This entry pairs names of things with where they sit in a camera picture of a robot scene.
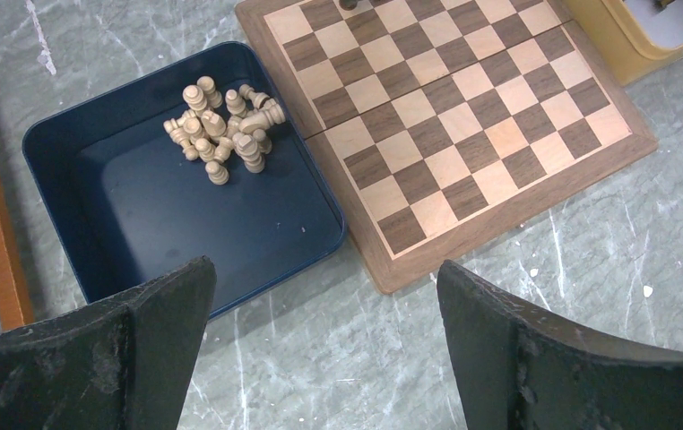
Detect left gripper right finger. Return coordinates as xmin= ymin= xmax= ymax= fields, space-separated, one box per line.
xmin=437 ymin=260 xmax=683 ymax=429

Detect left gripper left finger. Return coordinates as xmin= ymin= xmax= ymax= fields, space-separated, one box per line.
xmin=0 ymin=256 xmax=217 ymax=429

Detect dark brown chess piece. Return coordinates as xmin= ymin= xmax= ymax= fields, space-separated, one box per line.
xmin=339 ymin=0 xmax=359 ymax=11

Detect light wooden chess pieces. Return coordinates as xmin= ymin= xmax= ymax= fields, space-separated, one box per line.
xmin=163 ymin=75 xmax=287 ymax=185

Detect wooden chess board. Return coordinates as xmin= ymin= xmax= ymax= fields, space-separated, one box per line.
xmin=235 ymin=0 xmax=658 ymax=294

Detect blue plastic tray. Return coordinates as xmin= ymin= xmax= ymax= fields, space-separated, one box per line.
xmin=22 ymin=41 xmax=347 ymax=316

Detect yellow metal tin tray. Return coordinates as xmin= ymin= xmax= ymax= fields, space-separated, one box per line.
xmin=564 ymin=1 xmax=683 ymax=85

